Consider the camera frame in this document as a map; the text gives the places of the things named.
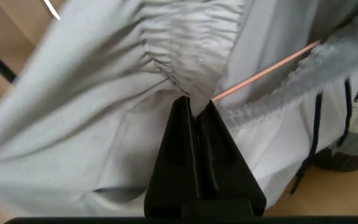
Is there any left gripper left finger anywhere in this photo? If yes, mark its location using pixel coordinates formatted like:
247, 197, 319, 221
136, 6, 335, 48
144, 95, 200, 218

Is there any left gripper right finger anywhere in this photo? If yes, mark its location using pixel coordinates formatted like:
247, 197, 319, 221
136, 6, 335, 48
195, 100, 267, 218

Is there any pink clothes hanger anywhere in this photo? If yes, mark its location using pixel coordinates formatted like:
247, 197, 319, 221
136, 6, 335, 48
211, 39, 322, 102

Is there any pale blue-grey garment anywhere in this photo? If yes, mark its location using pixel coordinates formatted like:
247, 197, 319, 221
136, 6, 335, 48
0, 0, 358, 218

